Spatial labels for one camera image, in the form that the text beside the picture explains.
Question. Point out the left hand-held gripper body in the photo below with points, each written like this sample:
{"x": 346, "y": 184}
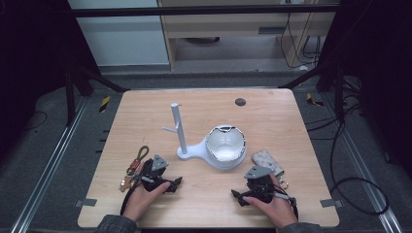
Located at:
{"x": 152, "y": 173}

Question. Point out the grey metal table bracket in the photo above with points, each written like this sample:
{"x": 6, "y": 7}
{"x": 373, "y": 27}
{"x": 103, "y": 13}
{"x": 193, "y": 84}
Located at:
{"x": 331, "y": 203}
{"x": 86, "y": 202}

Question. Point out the aluminium floor rail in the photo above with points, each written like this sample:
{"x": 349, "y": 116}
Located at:
{"x": 362, "y": 161}
{"x": 48, "y": 168}

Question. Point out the light wooden desk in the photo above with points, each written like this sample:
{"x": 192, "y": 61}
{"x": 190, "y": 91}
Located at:
{"x": 226, "y": 27}

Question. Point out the dark curtain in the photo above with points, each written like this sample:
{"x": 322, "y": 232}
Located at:
{"x": 379, "y": 64}
{"x": 32, "y": 48}

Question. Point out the white key stand with bowl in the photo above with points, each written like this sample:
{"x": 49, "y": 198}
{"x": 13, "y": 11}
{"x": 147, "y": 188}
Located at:
{"x": 223, "y": 152}

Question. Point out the black metal stand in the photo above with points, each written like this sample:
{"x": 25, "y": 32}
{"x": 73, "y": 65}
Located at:
{"x": 338, "y": 93}
{"x": 70, "y": 97}

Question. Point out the person's right hand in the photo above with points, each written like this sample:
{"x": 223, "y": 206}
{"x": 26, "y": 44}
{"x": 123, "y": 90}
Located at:
{"x": 278, "y": 210}

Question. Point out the grey round table grommet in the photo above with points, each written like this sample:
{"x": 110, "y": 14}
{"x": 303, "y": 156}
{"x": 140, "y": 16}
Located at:
{"x": 240, "y": 102}

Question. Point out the person's left hand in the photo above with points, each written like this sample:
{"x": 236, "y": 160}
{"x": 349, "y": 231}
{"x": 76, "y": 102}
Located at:
{"x": 142, "y": 200}

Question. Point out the white cabinet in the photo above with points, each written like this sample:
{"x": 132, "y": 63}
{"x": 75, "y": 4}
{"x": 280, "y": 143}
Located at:
{"x": 123, "y": 39}

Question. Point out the yellow black hazard tape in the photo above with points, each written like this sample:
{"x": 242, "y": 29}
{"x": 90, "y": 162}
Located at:
{"x": 104, "y": 104}
{"x": 313, "y": 100}

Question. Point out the black horizontal frame bar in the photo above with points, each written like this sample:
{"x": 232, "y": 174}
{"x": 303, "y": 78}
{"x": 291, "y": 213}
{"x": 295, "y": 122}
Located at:
{"x": 194, "y": 11}

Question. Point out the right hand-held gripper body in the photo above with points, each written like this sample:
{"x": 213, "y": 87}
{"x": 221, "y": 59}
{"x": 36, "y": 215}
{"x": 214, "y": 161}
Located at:
{"x": 259, "y": 184}

